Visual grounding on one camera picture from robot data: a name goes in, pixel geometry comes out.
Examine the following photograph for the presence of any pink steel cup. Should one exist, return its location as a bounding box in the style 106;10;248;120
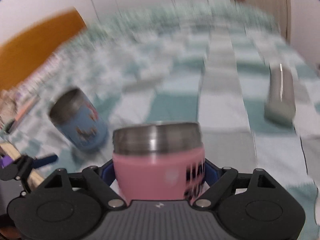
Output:
112;122;205;203

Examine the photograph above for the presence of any blue steel cup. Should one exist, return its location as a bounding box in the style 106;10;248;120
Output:
48;87;108;152

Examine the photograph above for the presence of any silver steel cup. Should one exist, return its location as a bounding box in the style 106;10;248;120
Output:
264;63;296;127

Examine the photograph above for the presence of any smartphone on bed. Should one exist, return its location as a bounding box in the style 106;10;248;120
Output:
9;95;40;132

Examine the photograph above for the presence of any purple patterned pillow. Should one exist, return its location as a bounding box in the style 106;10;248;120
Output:
11;51;65;102

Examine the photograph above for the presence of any checkered green bed sheet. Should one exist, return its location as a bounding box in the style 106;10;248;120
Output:
1;23;319;239

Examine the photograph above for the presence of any orange wooden headboard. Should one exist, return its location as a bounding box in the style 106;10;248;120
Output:
1;8;87;90

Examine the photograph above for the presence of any green floral quilt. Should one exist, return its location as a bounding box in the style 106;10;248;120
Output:
82;0;283;38

